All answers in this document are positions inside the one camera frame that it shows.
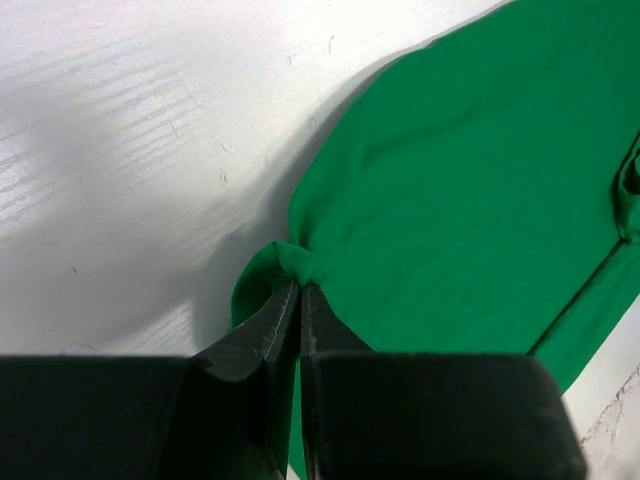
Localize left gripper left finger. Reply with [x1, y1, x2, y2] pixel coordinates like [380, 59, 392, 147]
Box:
[1, 282, 299, 479]

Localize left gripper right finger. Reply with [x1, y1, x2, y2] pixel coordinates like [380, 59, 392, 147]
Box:
[300, 285, 586, 479]

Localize green t shirt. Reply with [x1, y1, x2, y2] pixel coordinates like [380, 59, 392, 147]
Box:
[231, 1, 639, 479]

